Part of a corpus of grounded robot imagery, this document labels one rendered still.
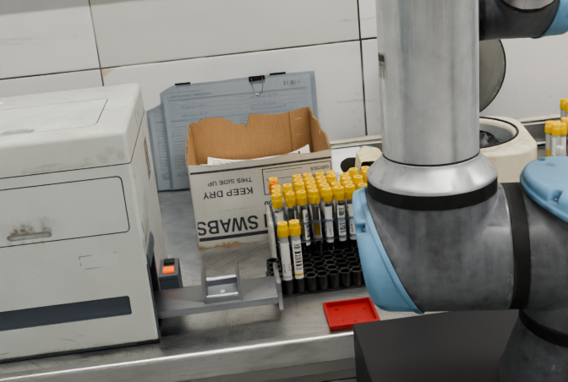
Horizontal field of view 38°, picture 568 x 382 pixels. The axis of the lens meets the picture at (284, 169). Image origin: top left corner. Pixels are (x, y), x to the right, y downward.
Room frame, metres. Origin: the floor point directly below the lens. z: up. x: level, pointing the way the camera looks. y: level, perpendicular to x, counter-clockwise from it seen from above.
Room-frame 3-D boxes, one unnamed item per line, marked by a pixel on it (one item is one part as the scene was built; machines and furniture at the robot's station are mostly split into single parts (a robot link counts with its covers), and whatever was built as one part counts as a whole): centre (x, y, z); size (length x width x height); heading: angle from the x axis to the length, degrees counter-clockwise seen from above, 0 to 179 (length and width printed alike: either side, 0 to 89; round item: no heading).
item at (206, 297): (1.01, 0.12, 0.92); 0.21 x 0.07 x 0.05; 94
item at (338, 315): (0.98, -0.07, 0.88); 0.07 x 0.07 x 0.01; 4
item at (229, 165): (1.41, 0.05, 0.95); 0.29 x 0.25 x 0.15; 4
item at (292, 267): (1.11, -0.05, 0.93); 0.17 x 0.09 x 0.11; 94
